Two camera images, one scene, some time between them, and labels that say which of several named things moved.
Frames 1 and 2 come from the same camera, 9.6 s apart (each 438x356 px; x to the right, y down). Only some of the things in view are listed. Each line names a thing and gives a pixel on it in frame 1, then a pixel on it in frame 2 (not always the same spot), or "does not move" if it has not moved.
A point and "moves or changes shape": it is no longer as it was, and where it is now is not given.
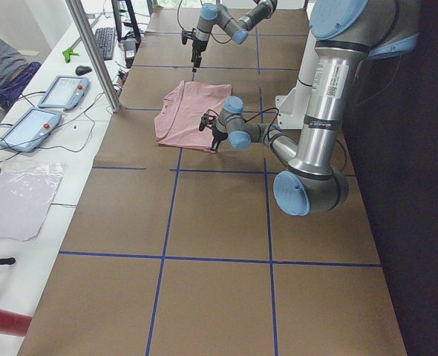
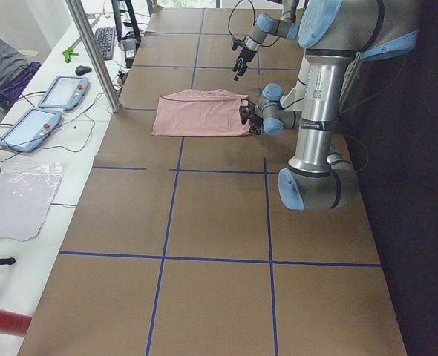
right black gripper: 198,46 -> 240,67
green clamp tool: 67,53 does not move
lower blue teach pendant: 30,129 does not move
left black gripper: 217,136 -> 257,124
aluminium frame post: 96,53 does not move
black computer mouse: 82,70 does not move
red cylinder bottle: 10,322 does not move
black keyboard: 105,37 does not move
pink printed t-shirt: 177,121 moves or changes shape
